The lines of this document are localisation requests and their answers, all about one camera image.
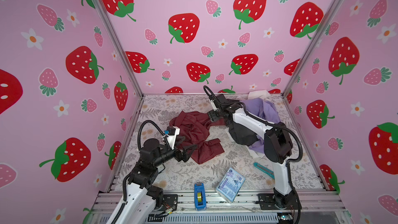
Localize aluminium front rail frame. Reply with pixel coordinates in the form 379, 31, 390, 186
89, 190, 353, 224

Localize pale pink cloth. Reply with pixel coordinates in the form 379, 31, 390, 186
247, 90, 271, 101

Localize lavender cloth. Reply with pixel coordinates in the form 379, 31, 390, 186
242, 98, 280, 153

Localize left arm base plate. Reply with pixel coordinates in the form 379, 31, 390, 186
154, 194, 178, 212

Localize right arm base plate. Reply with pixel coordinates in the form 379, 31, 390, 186
255, 191, 302, 211

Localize blue tape dispenser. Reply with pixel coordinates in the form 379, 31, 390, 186
194, 183, 206, 211

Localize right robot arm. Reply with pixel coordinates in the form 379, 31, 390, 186
203, 86, 303, 211

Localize blue wet wipes pack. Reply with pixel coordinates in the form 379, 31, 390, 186
216, 168, 246, 203

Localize white cloth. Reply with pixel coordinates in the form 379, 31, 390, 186
247, 148, 265, 159

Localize dark grey cloth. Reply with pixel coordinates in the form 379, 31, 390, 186
228, 122, 259, 146

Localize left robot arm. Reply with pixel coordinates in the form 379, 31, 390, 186
107, 120, 197, 224

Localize maroon cloth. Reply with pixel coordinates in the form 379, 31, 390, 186
170, 111, 226, 164

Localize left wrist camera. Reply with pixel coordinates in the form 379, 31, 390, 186
164, 126, 176, 136

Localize teal utility knife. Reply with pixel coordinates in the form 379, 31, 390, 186
254, 162, 275, 179

